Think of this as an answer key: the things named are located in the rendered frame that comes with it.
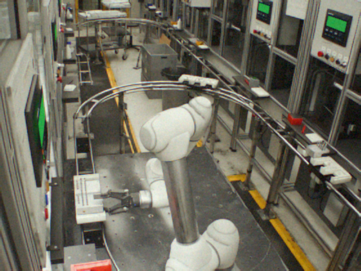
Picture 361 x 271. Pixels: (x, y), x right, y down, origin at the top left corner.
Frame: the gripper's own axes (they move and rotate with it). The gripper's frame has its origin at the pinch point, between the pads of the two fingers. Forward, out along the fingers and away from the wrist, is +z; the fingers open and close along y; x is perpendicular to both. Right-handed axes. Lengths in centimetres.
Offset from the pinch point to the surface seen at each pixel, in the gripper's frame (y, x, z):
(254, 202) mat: -85, -82, -146
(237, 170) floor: -86, -137, -153
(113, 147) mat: -89, -203, -33
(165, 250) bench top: -21.2, 16.8, -31.6
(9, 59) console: 91, 58, 24
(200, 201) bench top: -20, -17, -62
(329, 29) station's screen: 81, -54, -153
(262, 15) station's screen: 70, -148, -153
